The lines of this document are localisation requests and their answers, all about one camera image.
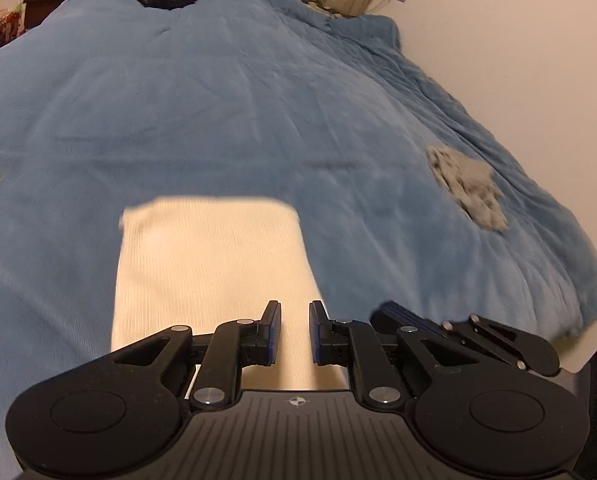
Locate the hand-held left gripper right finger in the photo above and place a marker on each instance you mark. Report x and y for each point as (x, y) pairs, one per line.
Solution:
(314, 332)

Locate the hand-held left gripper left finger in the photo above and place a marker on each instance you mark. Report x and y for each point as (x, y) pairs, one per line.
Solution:
(276, 332)

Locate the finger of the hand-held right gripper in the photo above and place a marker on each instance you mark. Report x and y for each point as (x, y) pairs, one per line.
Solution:
(403, 316)

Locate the cream knit sweater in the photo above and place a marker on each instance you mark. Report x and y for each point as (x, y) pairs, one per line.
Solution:
(203, 270)

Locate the grey garment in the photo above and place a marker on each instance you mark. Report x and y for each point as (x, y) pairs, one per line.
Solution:
(471, 185)

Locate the blue fleece blanket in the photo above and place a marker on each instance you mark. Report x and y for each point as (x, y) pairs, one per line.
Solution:
(228, 110)

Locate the plaid pillow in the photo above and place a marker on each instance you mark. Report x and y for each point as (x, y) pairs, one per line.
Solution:
(311, 4)

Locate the wooden nightstand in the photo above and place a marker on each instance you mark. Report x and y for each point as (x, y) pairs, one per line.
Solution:
(41, 0)

